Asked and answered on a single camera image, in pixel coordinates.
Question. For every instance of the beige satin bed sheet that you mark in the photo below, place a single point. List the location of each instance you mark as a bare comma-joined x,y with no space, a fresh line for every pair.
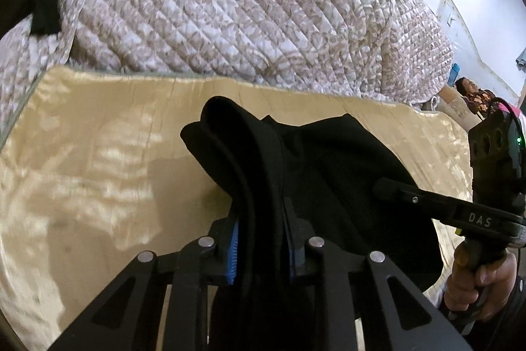
102,178

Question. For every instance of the floral bed sheet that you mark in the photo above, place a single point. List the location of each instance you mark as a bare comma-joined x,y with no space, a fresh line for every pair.
24,67

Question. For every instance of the blue container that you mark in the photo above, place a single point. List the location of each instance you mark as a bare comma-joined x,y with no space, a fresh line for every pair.
456,70

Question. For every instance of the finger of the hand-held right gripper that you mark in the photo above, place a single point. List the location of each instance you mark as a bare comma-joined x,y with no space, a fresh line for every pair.
411,197

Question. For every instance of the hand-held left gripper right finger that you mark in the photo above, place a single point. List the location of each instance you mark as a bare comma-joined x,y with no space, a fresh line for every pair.
292,252

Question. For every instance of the quilted floral blanket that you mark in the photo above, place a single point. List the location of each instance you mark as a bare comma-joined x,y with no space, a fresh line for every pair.
230,5

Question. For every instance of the cardboard box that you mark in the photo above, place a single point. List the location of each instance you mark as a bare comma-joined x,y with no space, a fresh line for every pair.
454,104

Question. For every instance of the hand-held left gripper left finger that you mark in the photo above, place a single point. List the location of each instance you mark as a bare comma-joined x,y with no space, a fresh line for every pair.
233,248

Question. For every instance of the black pants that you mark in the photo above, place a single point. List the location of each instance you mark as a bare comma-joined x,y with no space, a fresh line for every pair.
312,170

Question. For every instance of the person's right hand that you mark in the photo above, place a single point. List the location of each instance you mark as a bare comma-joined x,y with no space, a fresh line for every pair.
491,289

